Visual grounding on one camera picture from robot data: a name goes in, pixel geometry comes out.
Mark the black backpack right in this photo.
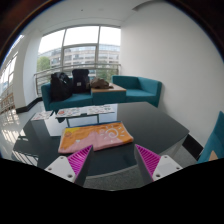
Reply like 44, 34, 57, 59
72, 69, 90, 93

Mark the white printed mat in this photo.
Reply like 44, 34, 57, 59
32, 111, 52, 121
87, 105, 114, 115
56, 108, 81, 118

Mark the black backpack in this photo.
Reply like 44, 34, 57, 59
72, 69, 90, 93
50, 72, 72, 101

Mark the teal chair at right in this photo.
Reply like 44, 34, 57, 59
198, 111, 224, 164

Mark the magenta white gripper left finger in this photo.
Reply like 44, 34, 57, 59
45, 145, 93, 186

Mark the white printed mat right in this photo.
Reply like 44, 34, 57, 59
87, 105, 114, 115

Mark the white printed mat left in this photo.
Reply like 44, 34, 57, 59
32, 111, 52, 121

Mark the white printed mat middle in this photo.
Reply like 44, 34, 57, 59
56, 108, 81, 118

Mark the black backpack left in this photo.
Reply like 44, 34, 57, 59
50, 72, 72, 101

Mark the brown bag on sofa table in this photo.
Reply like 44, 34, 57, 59
90, 77, 111, 89

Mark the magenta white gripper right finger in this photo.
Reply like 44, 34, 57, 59
134, 145, 182, 185

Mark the orange pink folded towel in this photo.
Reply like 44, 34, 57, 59
58, 122, 134, 154

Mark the teal corner sofa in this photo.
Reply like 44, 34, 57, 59
41, 75, 162, 111

